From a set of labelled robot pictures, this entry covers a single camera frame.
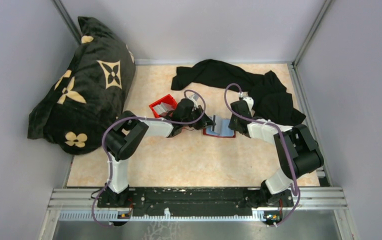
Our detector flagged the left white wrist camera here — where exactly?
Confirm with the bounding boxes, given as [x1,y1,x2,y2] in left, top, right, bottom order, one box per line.
[189,93,200,108]

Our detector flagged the red plastic bin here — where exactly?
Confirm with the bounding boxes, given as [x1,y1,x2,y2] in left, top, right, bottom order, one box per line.
[148,94,178,118]

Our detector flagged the white credit card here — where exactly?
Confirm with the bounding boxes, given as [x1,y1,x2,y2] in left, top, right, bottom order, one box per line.
[211,115,219,134]

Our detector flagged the black cloth garment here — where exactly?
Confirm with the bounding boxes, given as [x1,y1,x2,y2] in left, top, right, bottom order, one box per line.
[170,59,306,126]

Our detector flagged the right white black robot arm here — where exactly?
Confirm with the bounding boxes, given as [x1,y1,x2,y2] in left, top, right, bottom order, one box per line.
[228,98,324,206]

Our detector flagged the aluminium frame rail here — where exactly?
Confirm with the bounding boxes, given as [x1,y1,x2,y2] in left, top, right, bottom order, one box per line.
[48,187,347,223]

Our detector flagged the black floral patterned pillow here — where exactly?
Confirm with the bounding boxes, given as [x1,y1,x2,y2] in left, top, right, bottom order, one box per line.
[27,16,136,155]

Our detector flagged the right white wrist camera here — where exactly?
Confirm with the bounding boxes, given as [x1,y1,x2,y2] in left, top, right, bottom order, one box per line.
[243,96,254,111]

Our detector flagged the purple cable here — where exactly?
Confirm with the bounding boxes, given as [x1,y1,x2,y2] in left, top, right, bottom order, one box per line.
[90,89,207,228]
[223,83,302,228]

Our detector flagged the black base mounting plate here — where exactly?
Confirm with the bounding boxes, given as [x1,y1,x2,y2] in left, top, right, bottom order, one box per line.
[97,187,294,217]

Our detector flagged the stack of grey cards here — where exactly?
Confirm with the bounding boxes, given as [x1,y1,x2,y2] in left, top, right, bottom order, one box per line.
[153,102,175,116]

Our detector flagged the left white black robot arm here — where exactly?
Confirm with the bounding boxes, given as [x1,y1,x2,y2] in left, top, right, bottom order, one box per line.
[102,98,216,207]

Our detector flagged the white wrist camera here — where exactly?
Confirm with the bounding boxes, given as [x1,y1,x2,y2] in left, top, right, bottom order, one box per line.
[243,96,254,111]
[189,93,200,108]

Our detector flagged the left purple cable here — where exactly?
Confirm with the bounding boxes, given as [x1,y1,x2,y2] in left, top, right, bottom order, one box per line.
[90,89,207,228]

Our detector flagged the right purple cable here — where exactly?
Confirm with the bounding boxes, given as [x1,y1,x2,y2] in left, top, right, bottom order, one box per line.
[223,83,302,228]

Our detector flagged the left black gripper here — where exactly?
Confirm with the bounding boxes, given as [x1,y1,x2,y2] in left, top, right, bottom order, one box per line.
[182,105,216,131]

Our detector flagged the red leather card holder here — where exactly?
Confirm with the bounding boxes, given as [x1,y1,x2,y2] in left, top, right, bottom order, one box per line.
[202,116,236,138]

